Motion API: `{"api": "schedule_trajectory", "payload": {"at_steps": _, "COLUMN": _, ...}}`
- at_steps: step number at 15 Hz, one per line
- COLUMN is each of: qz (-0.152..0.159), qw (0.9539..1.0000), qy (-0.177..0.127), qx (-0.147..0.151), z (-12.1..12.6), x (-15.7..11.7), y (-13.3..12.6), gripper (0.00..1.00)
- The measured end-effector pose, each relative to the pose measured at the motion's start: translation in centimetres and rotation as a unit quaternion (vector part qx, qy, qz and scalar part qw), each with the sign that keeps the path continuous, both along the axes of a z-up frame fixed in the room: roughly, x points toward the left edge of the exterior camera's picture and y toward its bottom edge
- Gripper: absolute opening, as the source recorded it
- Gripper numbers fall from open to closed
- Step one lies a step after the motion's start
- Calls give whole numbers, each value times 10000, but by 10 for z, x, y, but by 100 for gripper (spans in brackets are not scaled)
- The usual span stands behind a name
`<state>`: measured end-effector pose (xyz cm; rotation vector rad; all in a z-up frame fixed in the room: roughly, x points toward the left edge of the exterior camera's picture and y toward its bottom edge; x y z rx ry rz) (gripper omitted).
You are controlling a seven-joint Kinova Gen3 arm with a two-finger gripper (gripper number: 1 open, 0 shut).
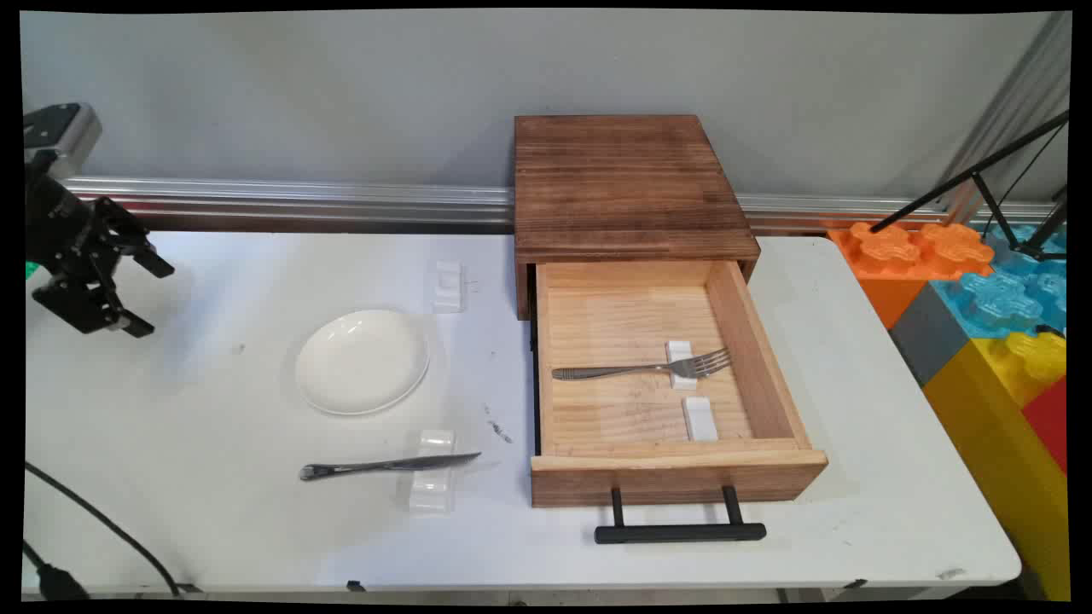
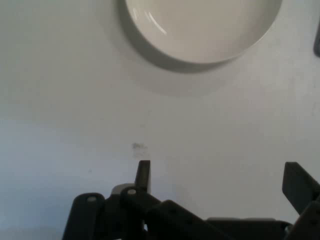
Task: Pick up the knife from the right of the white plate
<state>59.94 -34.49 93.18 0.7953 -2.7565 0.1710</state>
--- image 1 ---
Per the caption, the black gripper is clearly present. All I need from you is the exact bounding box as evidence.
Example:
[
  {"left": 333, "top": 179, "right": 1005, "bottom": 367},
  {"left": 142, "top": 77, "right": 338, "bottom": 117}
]
[{"left": 26, "top": 175, "right": 176, "bottom": 339}]

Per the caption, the steel table knife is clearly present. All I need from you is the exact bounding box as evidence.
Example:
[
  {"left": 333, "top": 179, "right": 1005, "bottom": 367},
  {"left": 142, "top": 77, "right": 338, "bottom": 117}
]
[{"left": 299, "top": 452, "right": 483, "bottom": 482}]

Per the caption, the white round plate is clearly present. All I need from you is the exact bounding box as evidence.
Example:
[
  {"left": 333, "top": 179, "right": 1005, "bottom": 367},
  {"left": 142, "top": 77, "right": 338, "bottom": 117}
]
[{"left": 295, "top": 309, "right": 431, "bottom": 416}]

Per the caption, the white ceramic cutlery rest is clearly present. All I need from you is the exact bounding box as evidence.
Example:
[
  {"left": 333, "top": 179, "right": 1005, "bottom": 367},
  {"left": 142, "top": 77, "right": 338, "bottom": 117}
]
[
  {"left": 682, "top": 397, "right": 719, "bottom": 442},
  {"left": 433, "top": 261, "right": 466, "bottom": 314},
  {"left": 665, "top": 340, "right": 699, "bottom": 391}
]

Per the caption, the clear rest under knife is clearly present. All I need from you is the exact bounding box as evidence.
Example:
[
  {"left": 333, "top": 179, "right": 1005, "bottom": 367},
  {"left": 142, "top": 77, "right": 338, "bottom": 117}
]
[{"left": 408, "top": 429, "right": 456, "bottom": 513}]

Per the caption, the steel fork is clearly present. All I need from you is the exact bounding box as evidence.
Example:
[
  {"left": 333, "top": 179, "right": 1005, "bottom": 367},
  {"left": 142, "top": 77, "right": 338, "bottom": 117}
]
[{"left": 551, "top": 348, "right": 733, "bottom": 382}]

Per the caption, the dark wooden drawer cabinet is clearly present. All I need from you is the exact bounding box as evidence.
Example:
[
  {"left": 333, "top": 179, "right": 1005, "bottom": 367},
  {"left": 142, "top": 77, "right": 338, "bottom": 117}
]
[{"left": 514, "top": 115, "right": 762, "bottom": 321}]

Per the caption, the light wooden drawer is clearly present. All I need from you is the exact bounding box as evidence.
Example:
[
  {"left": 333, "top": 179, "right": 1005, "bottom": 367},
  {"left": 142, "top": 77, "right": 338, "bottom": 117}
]
[{"left": 529, "top": 260, "right": 828, "bottom": 509}]

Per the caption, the orange giant building block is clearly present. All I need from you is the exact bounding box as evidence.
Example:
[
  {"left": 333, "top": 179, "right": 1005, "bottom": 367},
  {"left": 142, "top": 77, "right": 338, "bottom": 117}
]
[{"left": 828, "top": 222, "right": 995, "bottom": 329}]

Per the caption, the grey giant building block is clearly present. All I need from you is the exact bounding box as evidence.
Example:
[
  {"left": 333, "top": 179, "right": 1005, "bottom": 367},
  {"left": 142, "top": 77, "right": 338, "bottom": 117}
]
[{"left": 889, "top": 281, "right": 973, "bottom": 386}]

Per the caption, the black tripod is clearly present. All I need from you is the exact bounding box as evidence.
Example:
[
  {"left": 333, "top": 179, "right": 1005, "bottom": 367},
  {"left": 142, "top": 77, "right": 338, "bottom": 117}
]
[{"left": 870, "top": 111, "right": 1070, "bottom": 261}]

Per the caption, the blue giant building block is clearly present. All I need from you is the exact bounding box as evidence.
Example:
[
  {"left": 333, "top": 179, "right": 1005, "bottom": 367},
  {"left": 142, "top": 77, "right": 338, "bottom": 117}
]
[{"left": 930, "top": 223, "right": 1067, "bottom": 340}]

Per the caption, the red giant building block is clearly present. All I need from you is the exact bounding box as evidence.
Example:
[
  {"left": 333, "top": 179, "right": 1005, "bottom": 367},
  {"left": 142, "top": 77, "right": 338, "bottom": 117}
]
[{"left": 1021, "top": 375, "right": 1067, "bottom": 474}]

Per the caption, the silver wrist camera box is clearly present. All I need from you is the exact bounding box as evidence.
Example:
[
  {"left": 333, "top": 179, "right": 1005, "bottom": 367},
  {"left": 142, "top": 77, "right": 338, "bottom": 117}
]
[{"left": 24, "top": 103, "right": 103, "bottom": 180}]

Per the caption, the aluminium rail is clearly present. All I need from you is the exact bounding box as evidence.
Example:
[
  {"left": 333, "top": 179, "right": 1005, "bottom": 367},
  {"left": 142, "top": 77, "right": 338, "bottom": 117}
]
[{"left": 64, "top": 177, "right": 1059, "bottom": 236}]

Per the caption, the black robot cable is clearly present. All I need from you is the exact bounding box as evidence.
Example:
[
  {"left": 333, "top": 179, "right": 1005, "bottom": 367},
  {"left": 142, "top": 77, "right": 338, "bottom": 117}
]
[{"left": 26, "top": 463, "right": 182, "bottom": 595}]

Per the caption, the black drawer handle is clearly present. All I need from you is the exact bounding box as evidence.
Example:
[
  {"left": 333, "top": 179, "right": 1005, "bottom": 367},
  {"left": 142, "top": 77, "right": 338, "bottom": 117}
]
[{"left": 595, "top": 486, "right": 767, "bottom": 544}]

